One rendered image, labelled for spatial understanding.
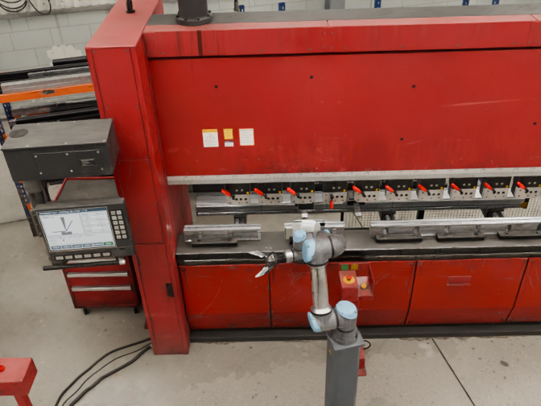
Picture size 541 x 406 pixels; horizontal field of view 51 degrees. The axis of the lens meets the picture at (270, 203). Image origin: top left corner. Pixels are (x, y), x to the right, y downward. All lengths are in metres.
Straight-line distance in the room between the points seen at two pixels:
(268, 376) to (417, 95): 2.13
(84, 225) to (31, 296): 2.03
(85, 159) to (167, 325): 1.59
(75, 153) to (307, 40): 1.30
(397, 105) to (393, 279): 1.24
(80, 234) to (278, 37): 1.46
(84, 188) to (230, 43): 1.79
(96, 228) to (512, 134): 2.40
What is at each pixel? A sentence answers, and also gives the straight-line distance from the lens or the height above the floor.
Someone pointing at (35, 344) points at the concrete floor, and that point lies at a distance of 4.70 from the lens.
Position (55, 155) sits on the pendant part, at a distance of 2.93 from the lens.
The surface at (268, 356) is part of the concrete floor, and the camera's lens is 4.23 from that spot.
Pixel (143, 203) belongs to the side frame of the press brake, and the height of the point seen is 1.36.
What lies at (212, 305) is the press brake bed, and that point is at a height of 0.39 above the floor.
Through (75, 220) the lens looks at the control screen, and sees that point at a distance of 3.12.
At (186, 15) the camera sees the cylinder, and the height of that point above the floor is 2.35.
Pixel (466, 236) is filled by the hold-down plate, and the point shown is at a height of 0.90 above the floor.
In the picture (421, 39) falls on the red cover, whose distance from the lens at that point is 3.16.
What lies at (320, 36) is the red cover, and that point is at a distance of 3.07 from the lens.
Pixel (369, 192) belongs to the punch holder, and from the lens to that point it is 3.58.
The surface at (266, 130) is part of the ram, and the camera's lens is 3.30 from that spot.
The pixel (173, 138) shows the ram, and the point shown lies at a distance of 3.37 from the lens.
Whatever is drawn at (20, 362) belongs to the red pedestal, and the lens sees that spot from 3.50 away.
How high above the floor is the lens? 3.29
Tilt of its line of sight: 36 degrees down
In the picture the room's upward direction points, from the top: 2 degrees counter-clockwise
